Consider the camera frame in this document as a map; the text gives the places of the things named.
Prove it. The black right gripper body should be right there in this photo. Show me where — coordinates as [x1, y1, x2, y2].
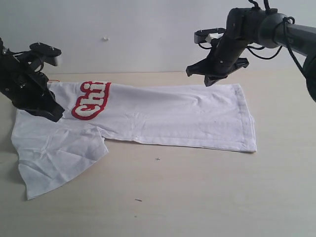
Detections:
[206, 34, 248, 74]

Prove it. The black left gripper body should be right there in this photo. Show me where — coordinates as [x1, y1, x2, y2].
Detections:
[0, 53, 49, 109]

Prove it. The white t-shirt red lettering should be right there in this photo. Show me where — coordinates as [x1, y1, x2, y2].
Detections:
[11, 81, 257, 199]

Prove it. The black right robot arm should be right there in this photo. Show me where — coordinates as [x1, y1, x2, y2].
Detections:
[186, 6, 316, 99]

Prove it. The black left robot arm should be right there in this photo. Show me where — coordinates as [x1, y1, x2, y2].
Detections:
[0, 41, 65, 122]

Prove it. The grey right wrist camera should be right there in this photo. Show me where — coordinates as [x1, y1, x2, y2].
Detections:
[194, 28, 226, 44]

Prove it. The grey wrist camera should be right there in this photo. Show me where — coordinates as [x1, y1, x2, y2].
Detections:
[194, 28, 226, 44]
[30, 42, 62, 67]

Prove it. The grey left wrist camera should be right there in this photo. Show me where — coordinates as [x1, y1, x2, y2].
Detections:
[30, 42, 62, 67]

